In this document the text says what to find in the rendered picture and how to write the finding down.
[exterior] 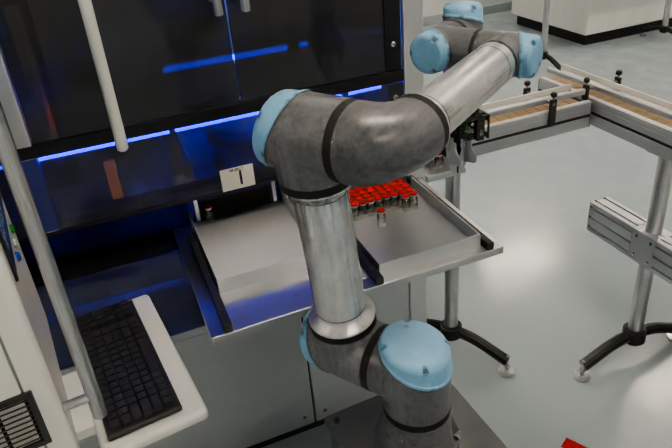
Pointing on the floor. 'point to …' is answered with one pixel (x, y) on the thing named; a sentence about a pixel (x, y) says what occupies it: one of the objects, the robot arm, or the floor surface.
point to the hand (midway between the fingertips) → (455, 166)
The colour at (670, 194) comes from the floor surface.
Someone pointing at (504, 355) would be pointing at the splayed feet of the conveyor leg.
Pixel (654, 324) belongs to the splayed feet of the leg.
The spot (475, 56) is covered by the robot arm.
